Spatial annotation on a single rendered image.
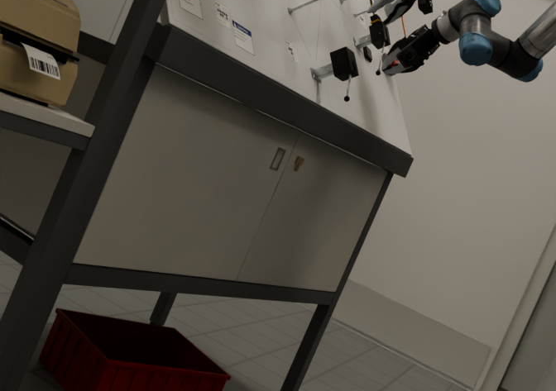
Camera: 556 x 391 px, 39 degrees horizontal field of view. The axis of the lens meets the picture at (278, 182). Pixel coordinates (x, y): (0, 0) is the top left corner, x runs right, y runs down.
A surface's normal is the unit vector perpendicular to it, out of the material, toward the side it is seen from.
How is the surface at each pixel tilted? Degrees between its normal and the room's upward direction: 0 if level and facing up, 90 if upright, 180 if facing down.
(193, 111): 90
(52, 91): 90
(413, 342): 90
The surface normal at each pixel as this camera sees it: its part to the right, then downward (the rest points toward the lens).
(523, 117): -0.33, -0.09
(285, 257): 0.77, 0.36
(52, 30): 0.88, 0.07
